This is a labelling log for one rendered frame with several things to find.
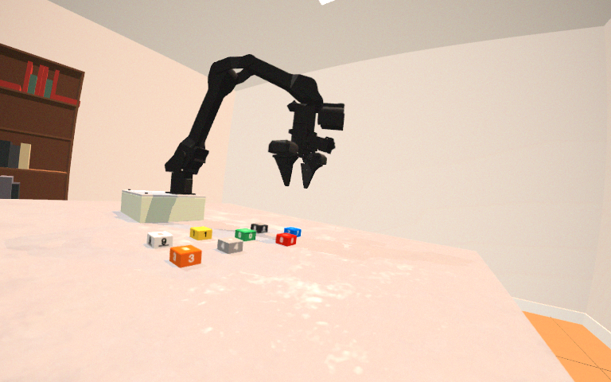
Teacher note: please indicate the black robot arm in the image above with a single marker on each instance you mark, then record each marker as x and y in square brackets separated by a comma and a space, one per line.
[222, 79]

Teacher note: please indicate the green block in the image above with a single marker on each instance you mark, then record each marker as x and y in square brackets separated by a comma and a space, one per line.
[245, 234]

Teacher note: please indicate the blue block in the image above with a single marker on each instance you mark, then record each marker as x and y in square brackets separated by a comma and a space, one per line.
[293, 231]

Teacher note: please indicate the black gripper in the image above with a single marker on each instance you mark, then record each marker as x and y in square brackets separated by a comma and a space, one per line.
[287, 152]

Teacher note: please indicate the red block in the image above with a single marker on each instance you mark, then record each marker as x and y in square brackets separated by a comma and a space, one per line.
[285, 239]

